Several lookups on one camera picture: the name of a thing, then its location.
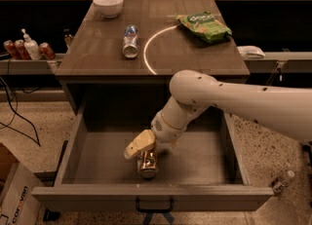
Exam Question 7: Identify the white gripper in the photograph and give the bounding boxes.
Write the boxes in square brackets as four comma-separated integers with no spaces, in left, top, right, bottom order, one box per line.
[124,111,186,160]

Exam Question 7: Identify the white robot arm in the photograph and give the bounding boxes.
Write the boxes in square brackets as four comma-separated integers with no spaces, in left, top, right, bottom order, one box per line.
[124,70,312,160]

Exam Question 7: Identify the open grey top drawer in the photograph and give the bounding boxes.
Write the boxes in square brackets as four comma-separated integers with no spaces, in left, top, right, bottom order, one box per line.
[31,84,274,212]

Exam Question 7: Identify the grey cabinet counter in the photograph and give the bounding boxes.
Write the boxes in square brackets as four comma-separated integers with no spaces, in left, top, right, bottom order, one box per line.
[56,0,250,111]

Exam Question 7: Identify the red can right of bottle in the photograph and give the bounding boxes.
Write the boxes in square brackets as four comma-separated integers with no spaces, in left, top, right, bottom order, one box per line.
[39,42,56,60]

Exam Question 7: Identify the red can far left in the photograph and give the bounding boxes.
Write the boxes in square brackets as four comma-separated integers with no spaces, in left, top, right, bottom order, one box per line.
[3,40,20,59]

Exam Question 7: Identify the green chip bag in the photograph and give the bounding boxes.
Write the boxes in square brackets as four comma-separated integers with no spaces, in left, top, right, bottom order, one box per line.
[175,12,232,44]

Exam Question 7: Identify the dark small bottle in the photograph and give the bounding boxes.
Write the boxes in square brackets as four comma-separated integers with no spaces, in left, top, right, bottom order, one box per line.
[63,29,73,48]

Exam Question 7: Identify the white folded cloth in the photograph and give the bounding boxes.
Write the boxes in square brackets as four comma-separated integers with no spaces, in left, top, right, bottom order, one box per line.
[237,46,265,58]

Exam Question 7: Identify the clear plastic water bottle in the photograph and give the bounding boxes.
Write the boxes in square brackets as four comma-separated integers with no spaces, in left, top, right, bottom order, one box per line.
[270,169,295,194]

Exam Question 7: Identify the white bowl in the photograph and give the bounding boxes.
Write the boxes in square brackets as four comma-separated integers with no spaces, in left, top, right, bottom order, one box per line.
[93,0,124,19]

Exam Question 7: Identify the white cardboard box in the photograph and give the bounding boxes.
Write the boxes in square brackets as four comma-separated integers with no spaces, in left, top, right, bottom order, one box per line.
[0,144,43,225]

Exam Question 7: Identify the white soap pump bottle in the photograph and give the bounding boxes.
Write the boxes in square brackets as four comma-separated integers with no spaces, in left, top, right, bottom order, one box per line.
[21,28,42,60]

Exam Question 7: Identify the grey side shelf right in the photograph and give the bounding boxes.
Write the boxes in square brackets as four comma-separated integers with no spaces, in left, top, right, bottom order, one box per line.
[245,52,312,73]

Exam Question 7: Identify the grey side shelf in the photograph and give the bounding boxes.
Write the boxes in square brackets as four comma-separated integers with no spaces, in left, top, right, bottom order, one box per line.
[245,52,312,73]
[0,54,64,75]

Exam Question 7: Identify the grey side shelf left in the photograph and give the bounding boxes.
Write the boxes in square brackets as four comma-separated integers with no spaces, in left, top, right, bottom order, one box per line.
[0,54,64,75]

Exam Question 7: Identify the black drawer handle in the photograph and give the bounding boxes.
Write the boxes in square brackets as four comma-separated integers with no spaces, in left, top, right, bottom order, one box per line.
[136,197,175,213]

